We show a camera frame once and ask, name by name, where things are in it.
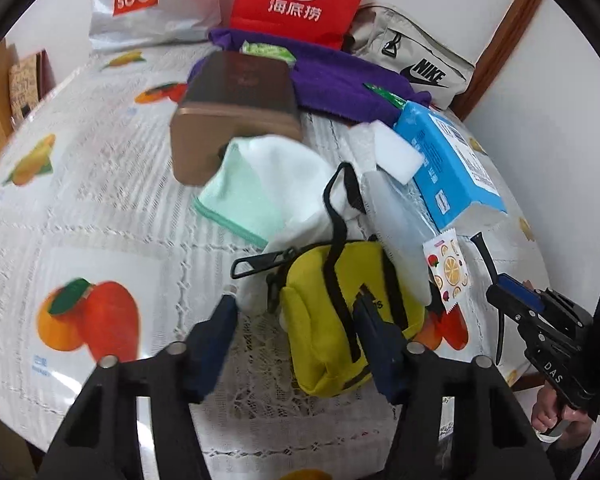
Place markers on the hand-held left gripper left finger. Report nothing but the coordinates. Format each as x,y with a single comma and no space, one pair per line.
214,347

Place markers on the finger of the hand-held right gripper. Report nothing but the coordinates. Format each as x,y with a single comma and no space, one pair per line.
520,297

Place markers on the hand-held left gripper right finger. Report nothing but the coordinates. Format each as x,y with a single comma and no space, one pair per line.
375,355

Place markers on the clear plastic bag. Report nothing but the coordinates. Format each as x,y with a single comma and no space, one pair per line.
395,220

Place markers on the white sponge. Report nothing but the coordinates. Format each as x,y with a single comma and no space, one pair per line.
396,152

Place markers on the person's right forearm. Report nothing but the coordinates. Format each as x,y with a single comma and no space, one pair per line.
570,455

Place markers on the person's right hand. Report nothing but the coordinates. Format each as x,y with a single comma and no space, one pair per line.
545,415

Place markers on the fruit print sachet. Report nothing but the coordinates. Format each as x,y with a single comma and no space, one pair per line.
447,270

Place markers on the mint green cloth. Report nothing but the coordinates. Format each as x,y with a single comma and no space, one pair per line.
235,190

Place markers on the blue tissue pack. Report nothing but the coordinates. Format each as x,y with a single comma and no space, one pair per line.
430,160

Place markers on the white cloth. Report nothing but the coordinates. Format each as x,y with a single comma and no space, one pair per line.
290,175

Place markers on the white textured foam sheet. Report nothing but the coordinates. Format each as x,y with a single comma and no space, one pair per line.
362,147

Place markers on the brown box with copper ends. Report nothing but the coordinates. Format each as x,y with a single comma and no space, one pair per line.
230,105

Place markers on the small green packet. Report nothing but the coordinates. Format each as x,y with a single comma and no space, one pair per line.
385,95

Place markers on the purple towel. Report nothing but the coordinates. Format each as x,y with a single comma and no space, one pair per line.
330,80

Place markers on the beige waist bag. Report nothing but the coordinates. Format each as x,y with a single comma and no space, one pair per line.
380,35

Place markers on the brown patterned card box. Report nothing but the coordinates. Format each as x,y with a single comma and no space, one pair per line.
27,85

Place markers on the red paper bag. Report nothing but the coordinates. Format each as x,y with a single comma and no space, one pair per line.
305,22

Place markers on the white plastic shopping bag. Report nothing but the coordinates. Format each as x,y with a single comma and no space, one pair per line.
180,5

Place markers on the wooden door frame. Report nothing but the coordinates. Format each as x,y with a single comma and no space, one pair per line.
510,35

